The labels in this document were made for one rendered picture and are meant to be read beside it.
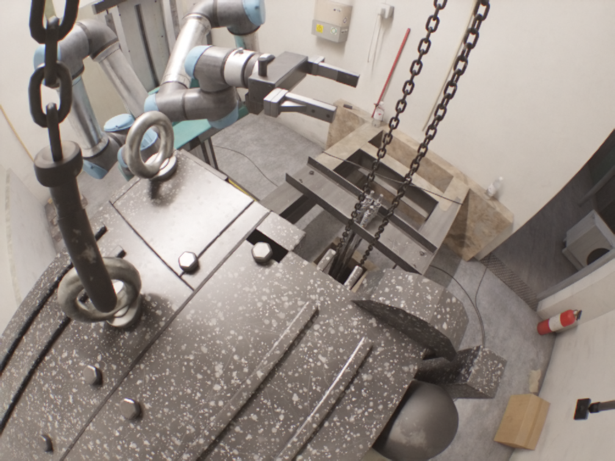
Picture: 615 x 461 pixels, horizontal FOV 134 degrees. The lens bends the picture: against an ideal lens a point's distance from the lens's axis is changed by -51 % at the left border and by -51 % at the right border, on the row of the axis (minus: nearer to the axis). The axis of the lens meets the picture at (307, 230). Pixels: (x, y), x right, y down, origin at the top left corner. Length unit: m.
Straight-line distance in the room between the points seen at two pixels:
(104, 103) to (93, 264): 2.99
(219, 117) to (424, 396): 0.59
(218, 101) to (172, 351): 0.48
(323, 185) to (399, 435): 1.40
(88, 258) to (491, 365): 0.30
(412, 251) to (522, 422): 1.70
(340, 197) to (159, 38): 1.22
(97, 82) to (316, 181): 2.42
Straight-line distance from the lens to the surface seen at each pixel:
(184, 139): 1.18
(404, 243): 1.43
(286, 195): 1.46
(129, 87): 0.86
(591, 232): 3.76
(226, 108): 0.59
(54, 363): 0.29
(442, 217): 1.68
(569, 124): 1.87
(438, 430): 0.24
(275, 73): 0.45
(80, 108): 0.87
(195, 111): 0.60
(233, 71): 0.50
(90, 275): 0.16
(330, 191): 1.50
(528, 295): 3.00
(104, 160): 0.98
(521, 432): 2.42
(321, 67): 0.53
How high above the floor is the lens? 1.81
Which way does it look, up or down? 59 degrees down
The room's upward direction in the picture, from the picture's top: 8 degrees clockwise
